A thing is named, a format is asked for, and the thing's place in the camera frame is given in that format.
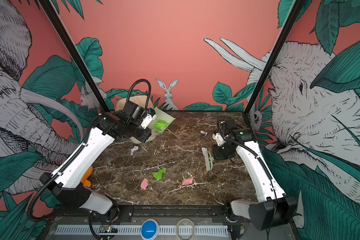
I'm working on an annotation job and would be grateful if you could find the black frame post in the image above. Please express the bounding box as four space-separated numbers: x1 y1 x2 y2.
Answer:
38 0 110 112
244 0 306 116

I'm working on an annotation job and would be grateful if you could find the orange duck toy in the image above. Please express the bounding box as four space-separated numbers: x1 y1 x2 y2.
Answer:
81 166 93 188

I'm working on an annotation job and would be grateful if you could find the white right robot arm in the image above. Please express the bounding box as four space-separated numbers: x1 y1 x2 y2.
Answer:
213 119 298 231

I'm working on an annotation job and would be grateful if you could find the black right frame post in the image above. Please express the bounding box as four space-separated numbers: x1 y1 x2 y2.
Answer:
244 0 306 116

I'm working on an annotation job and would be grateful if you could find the black left frame post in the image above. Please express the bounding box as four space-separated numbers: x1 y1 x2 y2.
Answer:
38 0 110 112

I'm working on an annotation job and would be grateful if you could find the pale green hand brush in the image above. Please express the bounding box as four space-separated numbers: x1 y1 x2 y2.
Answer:
202 148 214 172

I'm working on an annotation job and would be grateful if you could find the white crumpled scrap left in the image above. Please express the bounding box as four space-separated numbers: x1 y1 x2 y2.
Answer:
130 146 139 156

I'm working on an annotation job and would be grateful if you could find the small circuit board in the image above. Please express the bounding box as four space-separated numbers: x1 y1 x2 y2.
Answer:
99 225 119 234

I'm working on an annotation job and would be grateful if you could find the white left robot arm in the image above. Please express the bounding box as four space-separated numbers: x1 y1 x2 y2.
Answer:
27 79 156 222

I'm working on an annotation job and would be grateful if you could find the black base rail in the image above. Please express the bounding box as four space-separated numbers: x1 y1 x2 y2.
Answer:
52 204 253 224

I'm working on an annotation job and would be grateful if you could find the cream trash bin with bag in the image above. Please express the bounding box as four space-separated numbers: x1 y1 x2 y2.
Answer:
115 95 158 144

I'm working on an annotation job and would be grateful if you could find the pink paper scrap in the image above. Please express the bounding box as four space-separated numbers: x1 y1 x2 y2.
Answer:
140 178 149 191
182 177 195 186

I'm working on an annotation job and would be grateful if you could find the small green paper scrap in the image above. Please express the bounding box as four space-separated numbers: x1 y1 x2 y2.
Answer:
154 120 169 132

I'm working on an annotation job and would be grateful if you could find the large green paper scrap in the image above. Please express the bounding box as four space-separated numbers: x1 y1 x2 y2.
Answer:
152 168 167 181

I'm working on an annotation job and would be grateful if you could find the pale green dustpan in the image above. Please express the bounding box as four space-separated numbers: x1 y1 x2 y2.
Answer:
149 108 175 133

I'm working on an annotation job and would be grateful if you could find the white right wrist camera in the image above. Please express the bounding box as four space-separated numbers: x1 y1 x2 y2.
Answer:
213 133 226 146

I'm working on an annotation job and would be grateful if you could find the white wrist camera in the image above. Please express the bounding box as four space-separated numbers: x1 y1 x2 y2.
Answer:
213 133 226 146
141 108 156 129

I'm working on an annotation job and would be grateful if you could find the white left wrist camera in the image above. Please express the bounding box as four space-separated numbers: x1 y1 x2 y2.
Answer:
141 108 156 129

